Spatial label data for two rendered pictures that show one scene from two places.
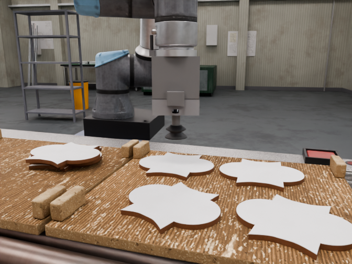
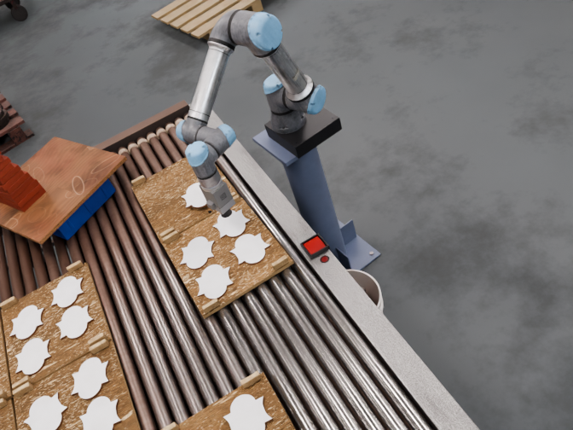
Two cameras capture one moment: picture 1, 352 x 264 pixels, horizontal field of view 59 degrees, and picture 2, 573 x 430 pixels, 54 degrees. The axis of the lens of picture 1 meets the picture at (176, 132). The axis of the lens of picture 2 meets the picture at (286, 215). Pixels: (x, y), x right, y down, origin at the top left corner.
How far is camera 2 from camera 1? 1.88 m
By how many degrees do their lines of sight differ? 59
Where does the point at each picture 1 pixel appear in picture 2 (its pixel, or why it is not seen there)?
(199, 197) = (206, 253)
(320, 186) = (257, 270)
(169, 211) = (190, 257)
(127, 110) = (289, 127)
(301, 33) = not seen: outside the picture
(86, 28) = not seen: outside the picture
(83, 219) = (171, 246)
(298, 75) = not seen: outside the picture
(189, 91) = (216, 204)
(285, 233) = (202, 285)
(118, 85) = (278, 109)
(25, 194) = (170, 220)
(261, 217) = (207, 275)
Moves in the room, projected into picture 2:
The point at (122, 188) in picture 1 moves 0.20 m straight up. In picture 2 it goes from (198, 232) to (176, 195)
